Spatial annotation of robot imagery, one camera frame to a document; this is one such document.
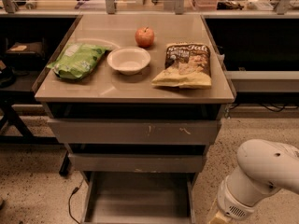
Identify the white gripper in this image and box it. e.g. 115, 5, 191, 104
207, 177, 254, 224

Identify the grey bottom drawer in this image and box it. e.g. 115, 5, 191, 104
80, 172, 196, 224

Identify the grey drawer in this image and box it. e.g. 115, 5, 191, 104
69, 144, 206, 173
49, 103, 221, 145
80, 172, 196, 224

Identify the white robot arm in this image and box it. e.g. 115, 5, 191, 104
206, 139, 299, 224

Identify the grey middle drawer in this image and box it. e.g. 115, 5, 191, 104
69, 144, 206, 173

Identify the grey drawer cabinet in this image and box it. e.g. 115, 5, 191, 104
32, 13, 237, 179

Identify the grey top drawer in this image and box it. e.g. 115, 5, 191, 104
49, 103, 221, 145

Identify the brown yellow chip bag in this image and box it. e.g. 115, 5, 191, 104
151, 42, 212, 89

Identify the white bowl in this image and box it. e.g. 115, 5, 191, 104
107, 47, 150, 76

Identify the red apple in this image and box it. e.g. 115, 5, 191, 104
135, 27, 155, 48

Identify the green chip bag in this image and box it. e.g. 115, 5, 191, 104
47, 43, 111, 80

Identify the black table stand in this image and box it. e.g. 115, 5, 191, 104
0, 93, 72, 176

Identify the dark bag with label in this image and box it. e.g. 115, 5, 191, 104
5, 41, 45, 69

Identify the black cable on floor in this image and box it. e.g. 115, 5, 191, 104
68, 178, 86, 224

